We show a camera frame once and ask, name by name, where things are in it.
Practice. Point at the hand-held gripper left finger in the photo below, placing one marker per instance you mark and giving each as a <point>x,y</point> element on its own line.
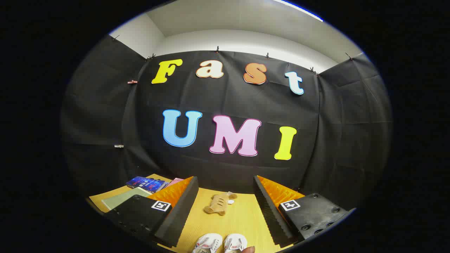
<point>177,218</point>

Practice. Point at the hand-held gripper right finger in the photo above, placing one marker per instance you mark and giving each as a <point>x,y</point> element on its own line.
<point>270,214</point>

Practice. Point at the white canvas shoe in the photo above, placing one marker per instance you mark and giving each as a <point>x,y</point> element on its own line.
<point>235,242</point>
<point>207,242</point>

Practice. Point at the pale fabric storage box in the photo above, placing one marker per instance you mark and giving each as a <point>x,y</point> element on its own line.
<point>123,198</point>

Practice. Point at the pink cover book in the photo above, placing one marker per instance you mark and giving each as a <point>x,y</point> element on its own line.
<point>174,182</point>

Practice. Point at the brown plush toy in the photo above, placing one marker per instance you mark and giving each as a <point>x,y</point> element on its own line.
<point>216,205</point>

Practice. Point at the blue cover book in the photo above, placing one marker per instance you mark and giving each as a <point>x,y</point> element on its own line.
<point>146,183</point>

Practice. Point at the black backdrop cloth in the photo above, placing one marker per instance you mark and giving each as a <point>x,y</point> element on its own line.
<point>225,102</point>

